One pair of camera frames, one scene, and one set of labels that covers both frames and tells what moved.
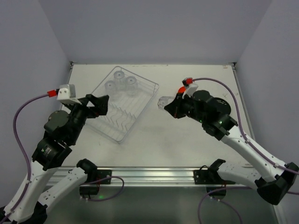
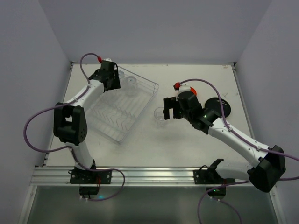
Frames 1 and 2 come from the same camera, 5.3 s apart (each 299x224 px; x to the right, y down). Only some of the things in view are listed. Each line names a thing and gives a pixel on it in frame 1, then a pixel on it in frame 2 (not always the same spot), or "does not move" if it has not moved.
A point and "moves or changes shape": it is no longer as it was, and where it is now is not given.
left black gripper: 87,105 → 112,82
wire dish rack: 130,95 does not move
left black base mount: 95,178 does not move
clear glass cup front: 163,101 moves or changes shape
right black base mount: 210,178 does not move
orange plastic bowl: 181,89 → 192,89
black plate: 222,106 does not move
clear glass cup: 131,87 does not move
